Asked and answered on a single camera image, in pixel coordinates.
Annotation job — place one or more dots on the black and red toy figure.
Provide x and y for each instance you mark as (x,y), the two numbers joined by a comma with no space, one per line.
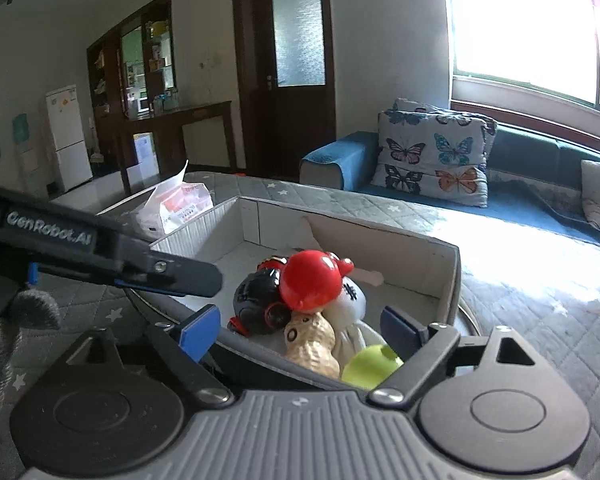
(257,300)

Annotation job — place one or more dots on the large window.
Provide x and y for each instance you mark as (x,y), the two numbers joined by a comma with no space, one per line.
(520,25)

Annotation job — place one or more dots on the green ball toy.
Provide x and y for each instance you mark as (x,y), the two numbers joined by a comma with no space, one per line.
(370,367)

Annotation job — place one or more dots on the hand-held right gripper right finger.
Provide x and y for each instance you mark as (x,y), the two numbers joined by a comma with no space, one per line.
(399,332)

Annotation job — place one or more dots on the blue wall paper sheet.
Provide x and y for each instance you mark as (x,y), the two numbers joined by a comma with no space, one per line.
(20,127)

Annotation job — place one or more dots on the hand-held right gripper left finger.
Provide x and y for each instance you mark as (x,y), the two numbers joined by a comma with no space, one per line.
(200,332)

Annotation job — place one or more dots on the tan peanut toy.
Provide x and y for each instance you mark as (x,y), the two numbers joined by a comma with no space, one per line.
(310,345)

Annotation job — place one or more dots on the grey quilted star blanket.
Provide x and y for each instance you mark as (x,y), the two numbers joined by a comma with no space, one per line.
(530,310)

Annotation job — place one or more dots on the blue sofa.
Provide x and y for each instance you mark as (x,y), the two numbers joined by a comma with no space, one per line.
(530,165)

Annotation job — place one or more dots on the dark wooden display cabinet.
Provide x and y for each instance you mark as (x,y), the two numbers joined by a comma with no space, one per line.
(111,60)

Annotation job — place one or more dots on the dark wooden sideboard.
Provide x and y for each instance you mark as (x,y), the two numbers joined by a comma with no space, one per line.
(170,120)

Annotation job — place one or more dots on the red round toy figure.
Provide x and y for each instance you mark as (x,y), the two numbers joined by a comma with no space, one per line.
(310,275)

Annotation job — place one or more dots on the plastic tissue pack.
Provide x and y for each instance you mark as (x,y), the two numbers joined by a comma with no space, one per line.
(185,205)

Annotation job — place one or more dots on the grey storage box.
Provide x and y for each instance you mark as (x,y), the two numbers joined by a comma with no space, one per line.
(405,270)

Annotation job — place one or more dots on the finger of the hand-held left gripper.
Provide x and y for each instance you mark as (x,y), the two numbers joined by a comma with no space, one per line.
(190,272)

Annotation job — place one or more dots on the white doll toy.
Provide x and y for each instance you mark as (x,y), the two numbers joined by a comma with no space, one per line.
(350,310)

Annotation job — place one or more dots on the dark wooden glass door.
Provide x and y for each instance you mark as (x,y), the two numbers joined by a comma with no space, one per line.
(252,60)

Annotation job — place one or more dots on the butterfly pattern pillow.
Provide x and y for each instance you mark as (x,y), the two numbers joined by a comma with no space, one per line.
(430,160)

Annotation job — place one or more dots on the white refrigerator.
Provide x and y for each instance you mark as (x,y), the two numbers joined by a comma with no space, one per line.
(70,140)

